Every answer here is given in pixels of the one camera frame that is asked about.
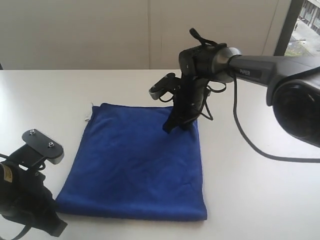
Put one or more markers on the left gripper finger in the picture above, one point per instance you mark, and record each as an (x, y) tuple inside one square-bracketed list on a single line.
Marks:
[(49, 221)]

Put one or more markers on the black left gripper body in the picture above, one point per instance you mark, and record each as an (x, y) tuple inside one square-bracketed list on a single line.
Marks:
[(22, 189)]

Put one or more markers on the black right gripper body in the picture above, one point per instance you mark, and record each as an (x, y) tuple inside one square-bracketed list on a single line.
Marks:
[(188, 101)]

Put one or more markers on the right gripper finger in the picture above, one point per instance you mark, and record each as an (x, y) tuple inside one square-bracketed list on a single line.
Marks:
[(171, 123)]

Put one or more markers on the blue microfiber towel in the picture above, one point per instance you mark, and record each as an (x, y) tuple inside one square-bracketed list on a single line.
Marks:
[(127, 167)]

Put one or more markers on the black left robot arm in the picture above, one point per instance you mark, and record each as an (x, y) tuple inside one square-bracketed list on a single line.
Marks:
[(24, 199)]

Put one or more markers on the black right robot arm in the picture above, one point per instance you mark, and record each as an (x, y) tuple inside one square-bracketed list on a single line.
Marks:
[(292, 83)]

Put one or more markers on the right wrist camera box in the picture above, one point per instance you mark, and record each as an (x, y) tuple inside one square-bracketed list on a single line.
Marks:
[(166, 84)]

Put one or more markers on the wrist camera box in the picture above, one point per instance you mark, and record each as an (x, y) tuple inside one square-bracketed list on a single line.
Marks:
[(166, 84), (44, 145)]

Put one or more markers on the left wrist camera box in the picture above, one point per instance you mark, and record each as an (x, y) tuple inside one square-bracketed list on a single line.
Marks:
[(44, 145)]

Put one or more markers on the black window frame post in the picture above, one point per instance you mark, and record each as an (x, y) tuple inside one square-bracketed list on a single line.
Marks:
[(288, 27)]

